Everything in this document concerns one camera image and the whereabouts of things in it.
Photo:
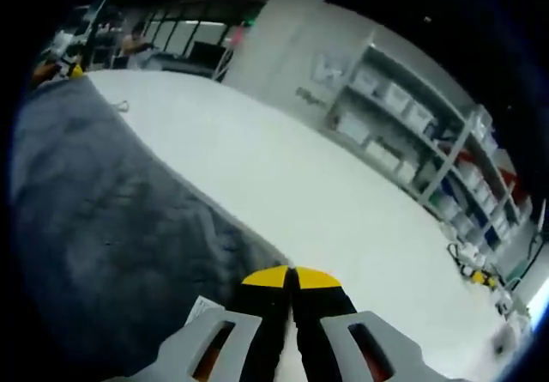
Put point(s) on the grey towel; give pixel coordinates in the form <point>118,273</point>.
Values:
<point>107,206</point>

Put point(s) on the person's left hand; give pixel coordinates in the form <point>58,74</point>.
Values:
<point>45,73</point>

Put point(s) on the black light stand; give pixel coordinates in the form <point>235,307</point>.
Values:
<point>96,21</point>

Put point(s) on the grey workstation desk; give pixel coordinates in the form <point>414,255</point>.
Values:
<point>171,62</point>

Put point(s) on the black desktop monitor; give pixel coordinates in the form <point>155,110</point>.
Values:
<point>207,52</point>

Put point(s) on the white and yellow tabletop device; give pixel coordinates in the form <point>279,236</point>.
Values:
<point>478,272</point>

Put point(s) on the pink tag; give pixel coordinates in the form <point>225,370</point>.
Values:
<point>238,35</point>

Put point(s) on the metal storage shelf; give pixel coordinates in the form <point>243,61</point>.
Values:
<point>454,141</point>

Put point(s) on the row of white storage bins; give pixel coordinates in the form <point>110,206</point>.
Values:
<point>399,96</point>

